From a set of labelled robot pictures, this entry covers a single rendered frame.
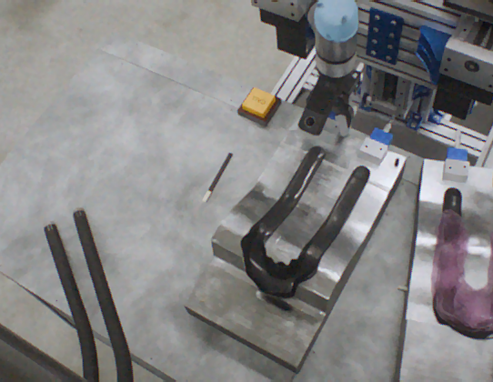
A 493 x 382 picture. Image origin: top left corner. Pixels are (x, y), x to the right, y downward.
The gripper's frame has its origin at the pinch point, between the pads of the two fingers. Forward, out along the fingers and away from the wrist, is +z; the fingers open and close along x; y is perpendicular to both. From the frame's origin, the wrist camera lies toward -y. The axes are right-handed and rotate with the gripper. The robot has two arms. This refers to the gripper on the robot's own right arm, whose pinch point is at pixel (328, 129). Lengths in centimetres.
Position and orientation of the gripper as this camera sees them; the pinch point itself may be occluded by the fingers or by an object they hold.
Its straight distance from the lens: 137.7
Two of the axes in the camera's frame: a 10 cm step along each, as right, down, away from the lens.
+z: 0.9, 4.7, 8.8
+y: 5.0, -7.8, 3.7
